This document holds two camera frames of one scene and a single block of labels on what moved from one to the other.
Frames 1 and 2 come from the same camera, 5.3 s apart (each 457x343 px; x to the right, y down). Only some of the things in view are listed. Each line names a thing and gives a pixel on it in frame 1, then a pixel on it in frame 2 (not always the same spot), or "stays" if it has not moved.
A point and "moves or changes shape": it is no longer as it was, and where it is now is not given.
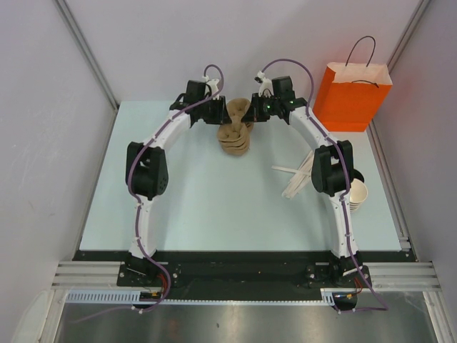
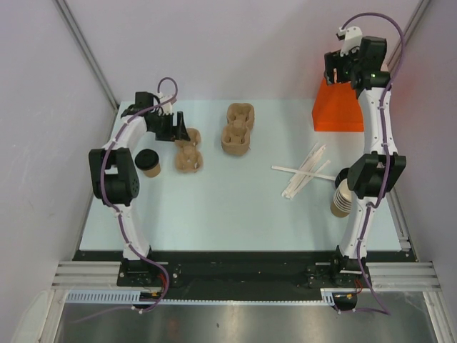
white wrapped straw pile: x=299 y=179 stays
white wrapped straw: x=290 y=170 stays
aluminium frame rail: x=88 y=275 stays
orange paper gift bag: x=349 y=96 stays
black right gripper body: x=263 y=107 → x=345 y=66
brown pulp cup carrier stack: x=234 y=136 moves or changes shape
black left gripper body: x=212 y=111 → x=163 y=127
